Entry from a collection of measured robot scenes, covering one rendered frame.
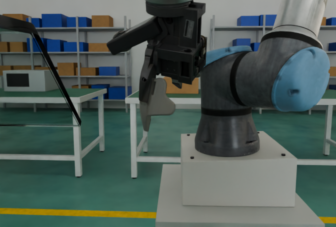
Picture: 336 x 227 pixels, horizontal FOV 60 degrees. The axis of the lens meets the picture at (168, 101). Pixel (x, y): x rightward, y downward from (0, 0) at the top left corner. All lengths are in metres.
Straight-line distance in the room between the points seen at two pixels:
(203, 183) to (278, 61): 0.29
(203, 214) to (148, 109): 0.26
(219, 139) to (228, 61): 0.17
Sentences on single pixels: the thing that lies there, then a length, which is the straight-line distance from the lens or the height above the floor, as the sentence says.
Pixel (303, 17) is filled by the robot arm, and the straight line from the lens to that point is 0.62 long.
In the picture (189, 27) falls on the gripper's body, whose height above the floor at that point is 1.10.
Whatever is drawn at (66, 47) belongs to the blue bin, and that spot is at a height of 1.38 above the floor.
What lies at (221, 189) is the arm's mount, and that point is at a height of 0.78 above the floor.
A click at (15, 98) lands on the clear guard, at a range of 0.19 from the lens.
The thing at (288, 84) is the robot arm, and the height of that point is 1.01.
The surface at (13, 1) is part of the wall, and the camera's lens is 7.80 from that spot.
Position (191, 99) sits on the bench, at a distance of 2.50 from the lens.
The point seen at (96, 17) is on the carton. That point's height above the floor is 1.98.
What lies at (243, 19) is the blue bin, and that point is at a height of 1.91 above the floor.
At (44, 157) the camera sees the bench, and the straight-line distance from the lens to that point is 2.95.
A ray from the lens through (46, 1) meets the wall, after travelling 7.45.
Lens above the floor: 1.05
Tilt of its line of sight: 7 degrees down
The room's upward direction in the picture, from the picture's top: straight up
